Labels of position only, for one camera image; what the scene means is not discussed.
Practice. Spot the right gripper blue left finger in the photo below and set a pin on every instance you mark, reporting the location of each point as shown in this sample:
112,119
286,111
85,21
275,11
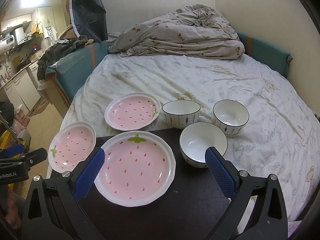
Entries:
86,172

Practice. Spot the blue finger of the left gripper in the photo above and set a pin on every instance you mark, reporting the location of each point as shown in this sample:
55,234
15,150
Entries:
30,159
12,151

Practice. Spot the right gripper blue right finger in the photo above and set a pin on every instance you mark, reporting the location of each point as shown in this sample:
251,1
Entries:
224,172

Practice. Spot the small pink strawberry plate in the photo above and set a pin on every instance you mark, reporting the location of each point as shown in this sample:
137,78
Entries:
71,145

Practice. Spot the white fish bowl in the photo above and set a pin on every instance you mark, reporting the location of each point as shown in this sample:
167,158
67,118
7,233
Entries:
196,138
181,113
230,116

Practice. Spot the large pink strawberry plate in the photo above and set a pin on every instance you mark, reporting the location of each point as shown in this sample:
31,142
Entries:
139,167

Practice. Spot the person's left hand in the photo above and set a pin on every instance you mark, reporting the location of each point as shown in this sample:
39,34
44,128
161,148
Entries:
12,215

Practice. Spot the black rectangular mat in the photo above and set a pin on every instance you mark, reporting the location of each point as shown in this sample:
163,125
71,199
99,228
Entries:
189,209

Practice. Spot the white kitchen cabinets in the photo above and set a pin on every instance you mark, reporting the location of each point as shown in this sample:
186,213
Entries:
21,89

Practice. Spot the white floral bed sheet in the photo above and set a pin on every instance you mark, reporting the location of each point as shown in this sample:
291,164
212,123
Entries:
281,137

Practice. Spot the dark clothes pile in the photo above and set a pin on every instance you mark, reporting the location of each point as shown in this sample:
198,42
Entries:
58,50

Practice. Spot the dark blue hanging cloth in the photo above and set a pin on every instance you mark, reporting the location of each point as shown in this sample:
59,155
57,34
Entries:
88,18

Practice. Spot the crumpled beige duvet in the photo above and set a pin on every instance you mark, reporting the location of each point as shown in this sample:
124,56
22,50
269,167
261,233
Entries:
197,30

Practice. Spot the teal bed frame padding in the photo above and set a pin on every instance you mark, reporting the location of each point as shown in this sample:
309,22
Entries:
70,72

